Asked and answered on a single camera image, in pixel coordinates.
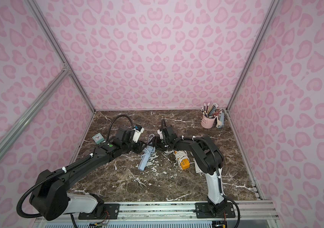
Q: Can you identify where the light blue power strip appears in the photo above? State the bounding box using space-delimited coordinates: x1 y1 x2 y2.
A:
138 146 155 171

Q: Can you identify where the orange strip white cord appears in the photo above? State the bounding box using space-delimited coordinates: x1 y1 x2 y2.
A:
164 149 190 166

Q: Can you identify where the orange power strip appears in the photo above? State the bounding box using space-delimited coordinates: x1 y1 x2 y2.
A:
174 151 190 170

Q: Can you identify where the white power strip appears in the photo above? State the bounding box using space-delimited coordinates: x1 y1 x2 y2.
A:
194 162 203 174

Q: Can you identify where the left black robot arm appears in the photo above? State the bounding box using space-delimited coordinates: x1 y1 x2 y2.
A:
16 124 145 221

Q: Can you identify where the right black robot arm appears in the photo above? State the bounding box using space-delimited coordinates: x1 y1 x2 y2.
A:
156 119 241 228

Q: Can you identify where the small green alarm clock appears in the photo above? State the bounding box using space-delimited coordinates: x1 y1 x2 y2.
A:
92 133 105 145

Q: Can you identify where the pink pencil cup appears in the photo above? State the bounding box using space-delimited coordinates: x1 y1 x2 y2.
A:
201 115 216 129

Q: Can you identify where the bundle of pencils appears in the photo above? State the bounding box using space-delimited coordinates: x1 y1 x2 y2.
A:
201 103 223 119

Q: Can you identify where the blue beige pencil sharpener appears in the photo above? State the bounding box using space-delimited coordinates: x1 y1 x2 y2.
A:
216 112 224 129

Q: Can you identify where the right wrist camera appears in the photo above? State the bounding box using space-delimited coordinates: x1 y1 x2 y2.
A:
157 129 165 140

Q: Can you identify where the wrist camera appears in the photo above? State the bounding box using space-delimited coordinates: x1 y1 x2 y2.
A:
157 129 165 140
133 124 144 143

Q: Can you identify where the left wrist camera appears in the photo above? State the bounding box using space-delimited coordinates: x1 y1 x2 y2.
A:
133 124 144 143

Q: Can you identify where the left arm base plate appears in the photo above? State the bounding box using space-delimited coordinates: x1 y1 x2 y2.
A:
78 203 120 221

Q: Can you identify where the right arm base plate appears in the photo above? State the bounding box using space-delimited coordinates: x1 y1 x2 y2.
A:
194 201 236 219

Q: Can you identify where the aluminium front rail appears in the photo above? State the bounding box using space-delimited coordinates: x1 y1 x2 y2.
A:
33 200 282 228

